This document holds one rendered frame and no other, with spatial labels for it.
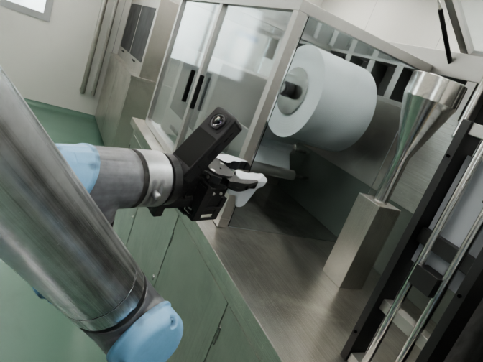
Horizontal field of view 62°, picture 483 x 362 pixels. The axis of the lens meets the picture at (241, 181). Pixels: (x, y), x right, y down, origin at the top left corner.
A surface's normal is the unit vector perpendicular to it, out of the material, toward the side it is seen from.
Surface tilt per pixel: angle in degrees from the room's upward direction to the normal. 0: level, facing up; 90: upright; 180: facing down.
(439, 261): 90
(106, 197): 90
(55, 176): 66
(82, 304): 108
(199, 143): 61
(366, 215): 90
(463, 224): 90
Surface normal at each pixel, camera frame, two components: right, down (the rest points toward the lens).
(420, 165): -0.85, -0.18
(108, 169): 0.77, -0.13
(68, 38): 0.39, 0.40
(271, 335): 0.34, -0.90
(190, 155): -0.36, -0.43
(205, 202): 0.64, 0.55
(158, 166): 0.71, -0.42
